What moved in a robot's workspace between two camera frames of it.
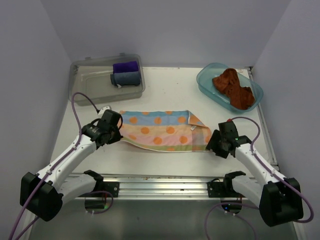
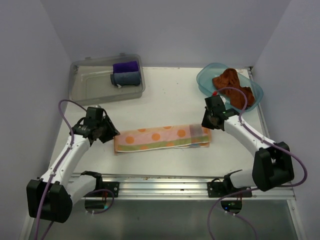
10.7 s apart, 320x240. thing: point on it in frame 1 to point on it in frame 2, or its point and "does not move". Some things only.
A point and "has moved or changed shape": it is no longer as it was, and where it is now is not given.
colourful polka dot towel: x=174 y=130 has moved or changed shape
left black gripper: x=117 y=137 to x=112 y=131
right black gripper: x=212 y=144 to x=205 y=123
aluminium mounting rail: x=163 y=185 does not move
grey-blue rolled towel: x=125 y=78 does not move
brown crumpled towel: x=228 y=82 does not move
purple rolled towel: x=126 y=67 does not move
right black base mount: x=217 y=189 does not move
